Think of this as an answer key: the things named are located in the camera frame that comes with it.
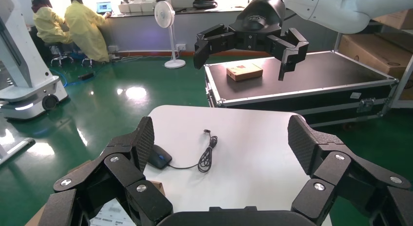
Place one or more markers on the black bag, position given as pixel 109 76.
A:
pixel 205 3

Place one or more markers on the white storage box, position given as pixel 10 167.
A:
pixel 148 5
pixel 124 7
pixel 135 6

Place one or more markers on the printed white paper sheet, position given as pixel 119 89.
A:
pixel 111 215

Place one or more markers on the person in yellow coat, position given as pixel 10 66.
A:
pixel 85 31
pixel 48 24

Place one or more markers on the black power adapter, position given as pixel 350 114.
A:
pixel 86 76

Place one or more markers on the open brown cardboard box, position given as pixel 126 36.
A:
pixel 158 187

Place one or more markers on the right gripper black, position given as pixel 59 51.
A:
pixel 258 21

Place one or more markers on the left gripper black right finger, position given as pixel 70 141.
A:
pixel 338 173

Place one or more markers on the grey counter desk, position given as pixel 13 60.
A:
pixel 142 31

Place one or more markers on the large brown cardboard carton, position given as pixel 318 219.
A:
pixel 374 53

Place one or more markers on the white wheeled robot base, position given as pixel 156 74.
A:
pixel 25 66

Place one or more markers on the small tan cardboard box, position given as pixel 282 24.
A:
pixel 243 72

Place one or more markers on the white wall socket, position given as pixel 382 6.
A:
pixel 181 47

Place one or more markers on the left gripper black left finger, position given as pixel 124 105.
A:
pixel 122 173

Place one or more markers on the office chair with wheels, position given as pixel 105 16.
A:
pixel 87 61
pixel 61 56

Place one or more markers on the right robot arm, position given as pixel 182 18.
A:
pixel 338 8

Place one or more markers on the black flight case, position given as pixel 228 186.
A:
pixel 322 76

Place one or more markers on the open laptop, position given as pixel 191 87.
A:
pixel 104 7

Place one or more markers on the white standing fan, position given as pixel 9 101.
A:
pixel 164 14

